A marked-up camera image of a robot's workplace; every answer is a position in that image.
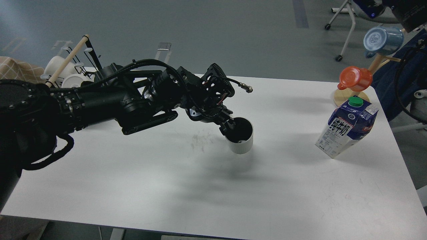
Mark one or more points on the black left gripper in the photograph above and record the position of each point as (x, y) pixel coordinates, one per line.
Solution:
(205, 98)

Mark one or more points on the white ribbed mug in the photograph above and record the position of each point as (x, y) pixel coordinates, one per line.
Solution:
(241, 137)

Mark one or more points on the blue white milk carton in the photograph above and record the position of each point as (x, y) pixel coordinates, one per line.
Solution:
(347, 125)

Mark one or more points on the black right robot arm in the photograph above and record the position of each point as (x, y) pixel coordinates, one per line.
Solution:
(411, 14)

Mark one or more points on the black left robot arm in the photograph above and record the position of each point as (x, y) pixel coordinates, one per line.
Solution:
(37, 121)

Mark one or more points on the orange plastic cup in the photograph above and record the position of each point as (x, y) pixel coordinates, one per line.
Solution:
(355, 78)

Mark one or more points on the blue plastic cup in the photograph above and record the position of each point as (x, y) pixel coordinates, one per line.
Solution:
(382, 40)

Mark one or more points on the dark blue cloth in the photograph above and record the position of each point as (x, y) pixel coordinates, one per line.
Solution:
(395, 86)

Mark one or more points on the grey office chair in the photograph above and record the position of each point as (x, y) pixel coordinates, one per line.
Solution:
(349, 12)

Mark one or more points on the beige checkered cloth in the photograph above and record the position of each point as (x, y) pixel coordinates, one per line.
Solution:
(11, 68)

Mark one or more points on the black wire dish rack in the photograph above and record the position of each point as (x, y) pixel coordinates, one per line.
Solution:
(80, 59)

